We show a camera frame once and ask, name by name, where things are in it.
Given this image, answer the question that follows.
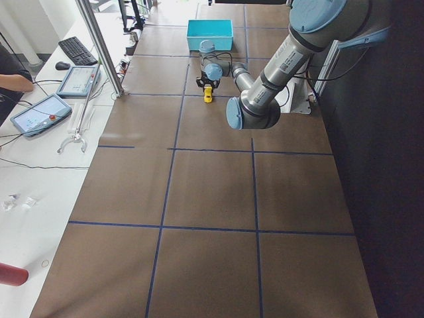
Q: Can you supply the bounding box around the upper teach pendant tablet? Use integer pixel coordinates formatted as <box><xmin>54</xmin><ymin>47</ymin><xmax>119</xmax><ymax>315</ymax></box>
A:
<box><xmin>56</xmin><ymin>65</ymin><xmax>101</xmax><ymax>99</ymax></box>

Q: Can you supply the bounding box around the red fire extinguisher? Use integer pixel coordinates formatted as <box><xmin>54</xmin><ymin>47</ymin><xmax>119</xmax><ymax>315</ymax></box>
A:
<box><xmin>0</xmin><ymin>263</ymin><xmax>29</xmax><ymax>286</ymax></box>

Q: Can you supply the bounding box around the turquoise plastic bin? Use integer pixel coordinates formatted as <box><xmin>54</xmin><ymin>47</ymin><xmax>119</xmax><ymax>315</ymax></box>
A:
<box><xmin>186</xmin><ymin>19</ymin><xmax>234</xmax><ymax>51</ymax></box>

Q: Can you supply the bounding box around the black camera cable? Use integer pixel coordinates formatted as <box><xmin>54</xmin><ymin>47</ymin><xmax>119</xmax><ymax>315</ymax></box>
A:
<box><xmin>201</xmin><ymin>51</ymin><xmax>235</xmax><ymax>72</ymax></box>

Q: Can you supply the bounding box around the yellow beetle toy car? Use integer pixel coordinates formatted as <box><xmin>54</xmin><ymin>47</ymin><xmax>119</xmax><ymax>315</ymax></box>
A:
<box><xmin>203</xmin><ymin>85</ymin><xmax>213</xmax><ymax>103</ymax></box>

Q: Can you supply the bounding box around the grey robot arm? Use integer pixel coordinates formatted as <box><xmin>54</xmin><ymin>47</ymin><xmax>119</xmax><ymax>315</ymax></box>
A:
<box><xmin>196</xmin><ymin>1</ymin><xmax>392</xmax><ymax>130</ymax></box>

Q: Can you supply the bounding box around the crumpled clear plastic wrap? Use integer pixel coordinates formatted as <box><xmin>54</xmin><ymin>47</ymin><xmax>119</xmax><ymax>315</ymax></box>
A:
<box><xmin>1</xmin><ymin>193</ymin><xmax>38</xmax><ymax>211</ymax></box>

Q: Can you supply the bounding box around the metal cup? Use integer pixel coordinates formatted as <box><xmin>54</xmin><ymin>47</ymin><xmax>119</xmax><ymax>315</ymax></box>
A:
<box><xmin>129</xmin><ymin>30</ymin><xmax>140</xmax><ymax>42</ymax></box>

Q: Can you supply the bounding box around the person forearm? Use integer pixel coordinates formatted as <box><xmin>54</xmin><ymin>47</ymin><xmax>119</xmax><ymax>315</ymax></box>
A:
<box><xmin>0</xmin><ymin>74</ymin><xmax>34</xmax><ymax>92</ymax></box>

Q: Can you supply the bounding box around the black keyboard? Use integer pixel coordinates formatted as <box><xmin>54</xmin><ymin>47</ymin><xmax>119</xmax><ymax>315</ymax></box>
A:
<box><xmin>58</xmin><ymin>36</ymin><xmax>97</xmax><ymax>66</ymax></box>

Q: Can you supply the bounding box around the lower teach pendant tablet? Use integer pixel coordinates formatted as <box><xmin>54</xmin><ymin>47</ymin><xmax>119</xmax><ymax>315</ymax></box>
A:
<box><xmin>11</xmin><ymin>94</ymin><xmax>72</xmax><ymax>138</ymax></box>

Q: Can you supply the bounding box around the aluminium frame post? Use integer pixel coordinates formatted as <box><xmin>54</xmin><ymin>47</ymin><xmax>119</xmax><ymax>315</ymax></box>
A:
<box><xmin>76</xmin><ymin>0</ymin><xmax>124</xmax><ymax>97</ymax></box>

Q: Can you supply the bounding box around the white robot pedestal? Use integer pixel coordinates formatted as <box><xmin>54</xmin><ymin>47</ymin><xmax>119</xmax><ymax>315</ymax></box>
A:
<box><xmin>275</xmin><ymin>78</ymin><xmax>311</xmax><ymax>115</ymax></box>

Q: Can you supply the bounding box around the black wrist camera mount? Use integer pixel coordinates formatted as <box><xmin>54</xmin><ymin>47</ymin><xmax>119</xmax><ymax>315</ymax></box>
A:
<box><xmin>196</xmin><ymin>77</ymin><xmax>220</xmax><ymax>90</ymax></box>

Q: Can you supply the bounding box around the black computer mouse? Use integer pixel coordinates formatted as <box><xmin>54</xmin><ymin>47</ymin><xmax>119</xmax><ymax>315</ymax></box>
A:
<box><xmin>55</xmin><ymin>62</ymin><xmax>71</xmax><ymax>70</ymax></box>

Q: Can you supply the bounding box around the green handled reacher grabber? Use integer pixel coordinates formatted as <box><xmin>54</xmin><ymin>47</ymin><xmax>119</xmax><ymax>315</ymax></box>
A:
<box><xmin>57</xmin><ymin>64</ymin><xmax>100</xmax><ymax>154</ymax></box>

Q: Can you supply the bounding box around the teach pendant tablet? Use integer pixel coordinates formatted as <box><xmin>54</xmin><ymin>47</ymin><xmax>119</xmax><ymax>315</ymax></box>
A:
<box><xmin>11</xmin><ymin>94</ymin><xmax>72</xmax><ymax>138</ymax></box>
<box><xmin>56</xmin><ymin>65</ymin><xmax>101</xmax><ymax>99</ymax></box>

